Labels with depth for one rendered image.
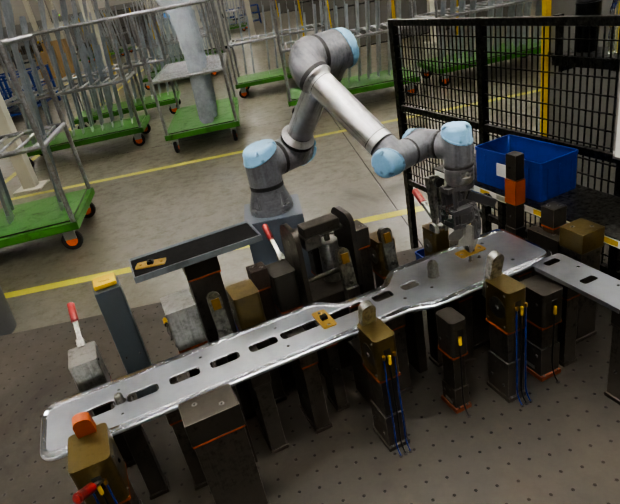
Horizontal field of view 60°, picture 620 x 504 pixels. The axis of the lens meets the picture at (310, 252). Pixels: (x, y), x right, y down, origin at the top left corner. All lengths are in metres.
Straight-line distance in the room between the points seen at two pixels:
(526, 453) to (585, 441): 0.14
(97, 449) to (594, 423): 1.15
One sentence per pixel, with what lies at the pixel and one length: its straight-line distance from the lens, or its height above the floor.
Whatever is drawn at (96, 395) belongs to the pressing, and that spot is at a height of 1.00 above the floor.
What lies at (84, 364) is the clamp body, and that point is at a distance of 1.45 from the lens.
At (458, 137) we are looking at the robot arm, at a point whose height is 1.38.
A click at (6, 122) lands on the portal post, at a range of 7.72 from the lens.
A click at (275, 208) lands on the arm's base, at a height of 1.13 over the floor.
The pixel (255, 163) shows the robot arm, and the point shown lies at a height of 1.29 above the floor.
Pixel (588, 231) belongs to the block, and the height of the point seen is 1.06.
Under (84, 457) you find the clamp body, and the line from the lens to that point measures 1.18.
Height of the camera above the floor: 1.79
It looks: 27 degrees down
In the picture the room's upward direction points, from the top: 11 degrees counter-clockwise
